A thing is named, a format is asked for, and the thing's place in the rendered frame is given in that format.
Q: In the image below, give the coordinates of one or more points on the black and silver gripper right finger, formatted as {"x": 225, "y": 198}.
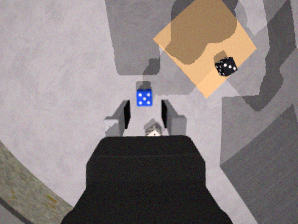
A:
{"x": 175, "y": 124}

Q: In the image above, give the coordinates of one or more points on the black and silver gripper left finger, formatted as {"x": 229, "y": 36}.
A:
{"x": 115, "y": 125}

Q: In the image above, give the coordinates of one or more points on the tan flat mat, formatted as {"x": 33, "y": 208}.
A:
{"x": 201, "y": 35}

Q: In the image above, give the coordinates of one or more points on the blue die with white pips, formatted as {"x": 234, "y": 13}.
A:
{"x": 144, "y": 97}

